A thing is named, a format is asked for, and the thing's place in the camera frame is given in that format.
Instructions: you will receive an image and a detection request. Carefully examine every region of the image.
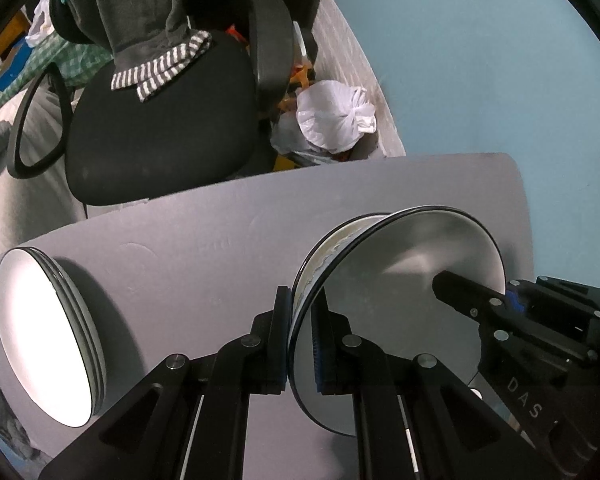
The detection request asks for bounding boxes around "white bowl black rim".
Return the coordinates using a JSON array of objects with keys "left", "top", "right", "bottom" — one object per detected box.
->
[{"left": 288, "top": 206, "right": 506, "bottom": 437}]

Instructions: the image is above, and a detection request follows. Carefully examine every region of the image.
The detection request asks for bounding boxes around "white bag on table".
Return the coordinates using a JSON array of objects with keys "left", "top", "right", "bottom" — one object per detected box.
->
[{"left": 24, "top": 0, "right": 55, "bottom": 49}]

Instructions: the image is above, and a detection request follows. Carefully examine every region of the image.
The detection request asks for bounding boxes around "white plate stack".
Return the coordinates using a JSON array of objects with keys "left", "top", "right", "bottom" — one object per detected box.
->
[{"left": 0, "top": 247, "right": 107, "bottom": 428}]

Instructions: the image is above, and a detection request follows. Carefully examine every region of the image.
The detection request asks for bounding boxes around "patterned bowl under stack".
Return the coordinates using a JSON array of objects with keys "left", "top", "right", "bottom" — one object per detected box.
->
[{"left": 292, "top": 212, "right": 388, "bottom": 315}]

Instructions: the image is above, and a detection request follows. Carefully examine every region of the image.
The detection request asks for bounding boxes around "grey bed mattress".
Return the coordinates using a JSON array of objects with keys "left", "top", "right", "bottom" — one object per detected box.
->
[{"left": 0, "top": 84, "right": 89, "bottom": 261}]

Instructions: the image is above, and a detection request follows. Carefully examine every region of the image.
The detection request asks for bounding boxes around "black office chair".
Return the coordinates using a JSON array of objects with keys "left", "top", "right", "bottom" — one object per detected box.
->
[{"left": 7, "top": 0, "right": 332, "bottom": 207}]

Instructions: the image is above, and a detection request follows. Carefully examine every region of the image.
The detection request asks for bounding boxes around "blue flat box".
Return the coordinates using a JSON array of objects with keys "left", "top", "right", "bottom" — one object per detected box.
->
[{"left": 0, "top": 38, "right": 32, "bottom": 91}]

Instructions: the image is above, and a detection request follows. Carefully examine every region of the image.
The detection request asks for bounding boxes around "green checkered tablecloth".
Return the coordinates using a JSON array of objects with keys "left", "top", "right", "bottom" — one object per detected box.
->
[{"left": 0, "top": 32, "right": 112, "bottom": 108}]

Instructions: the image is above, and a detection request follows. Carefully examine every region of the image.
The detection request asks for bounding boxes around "dark grey striped towel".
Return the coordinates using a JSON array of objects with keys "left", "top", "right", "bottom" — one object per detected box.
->
[{"left": 66, "top": 0, "right": 212, "bottom": 102}]

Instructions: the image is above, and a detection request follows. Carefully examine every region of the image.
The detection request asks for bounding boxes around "white plastic bag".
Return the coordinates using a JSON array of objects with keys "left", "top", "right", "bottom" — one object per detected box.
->
[{"left": 270, "top": 80, "right": 377, "bottom": 166}]

